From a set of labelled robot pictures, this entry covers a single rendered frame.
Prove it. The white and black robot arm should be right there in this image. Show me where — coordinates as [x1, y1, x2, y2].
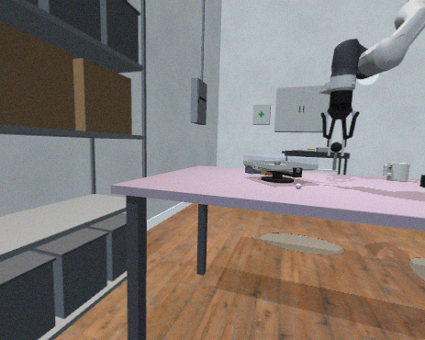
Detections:
[319, 0, 425, 95]

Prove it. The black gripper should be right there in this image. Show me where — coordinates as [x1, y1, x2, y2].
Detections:
[321, 90, 360, 156]

